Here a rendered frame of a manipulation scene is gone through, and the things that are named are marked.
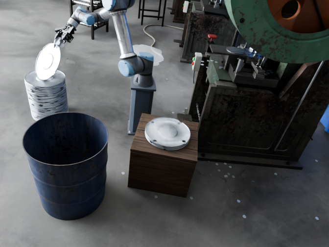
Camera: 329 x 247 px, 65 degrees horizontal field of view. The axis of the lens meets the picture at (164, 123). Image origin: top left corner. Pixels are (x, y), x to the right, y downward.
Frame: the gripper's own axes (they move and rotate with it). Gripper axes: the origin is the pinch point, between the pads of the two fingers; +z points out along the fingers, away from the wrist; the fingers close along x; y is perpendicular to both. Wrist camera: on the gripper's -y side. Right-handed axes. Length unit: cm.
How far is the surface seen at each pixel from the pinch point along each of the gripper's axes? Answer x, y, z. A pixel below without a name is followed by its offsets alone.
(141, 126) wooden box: 17, 91, 14
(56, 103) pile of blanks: 18.4, 14.2, 36.4
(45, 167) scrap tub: -37, 92, 53
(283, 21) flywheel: -4, 140, -71
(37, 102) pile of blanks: 10.0, 6.0, 42.8
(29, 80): 0.1, -2.5, 31.8
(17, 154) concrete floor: 2, 29, 78
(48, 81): 7.2, 6.5, 24.7
